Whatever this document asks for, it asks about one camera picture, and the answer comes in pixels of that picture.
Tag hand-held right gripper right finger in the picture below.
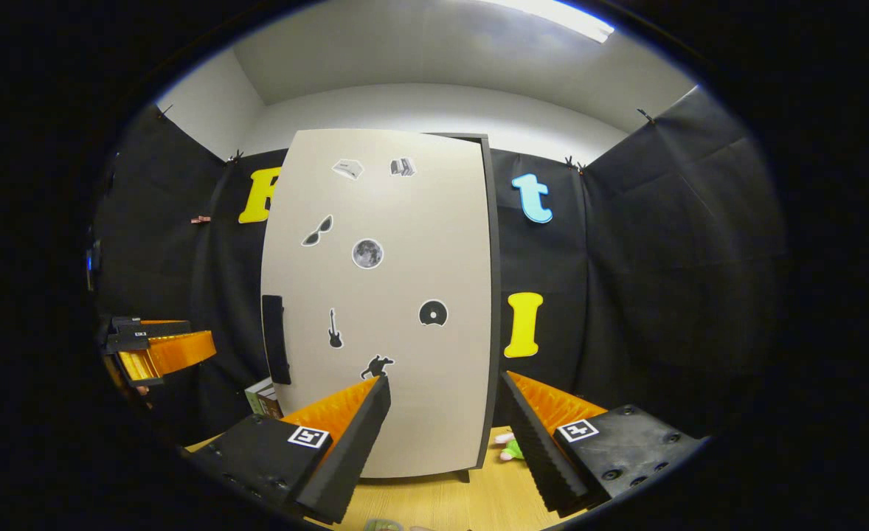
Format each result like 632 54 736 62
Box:
499 370 704 517

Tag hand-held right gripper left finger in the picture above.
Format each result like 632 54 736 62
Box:
187 375 392 526

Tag beige cabinet door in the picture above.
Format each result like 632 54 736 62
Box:
260 129 494 479

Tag black cabinet door handle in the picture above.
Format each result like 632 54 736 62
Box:
261 294 292 386

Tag green and pink toy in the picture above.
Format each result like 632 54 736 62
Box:
495 433 527 462

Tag dark brown book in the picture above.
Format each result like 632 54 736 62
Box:
257 383 284 420

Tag green book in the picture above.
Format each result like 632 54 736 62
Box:
245 378 273 417

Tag black backdrop cloth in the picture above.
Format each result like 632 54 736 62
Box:
91 87 789 458

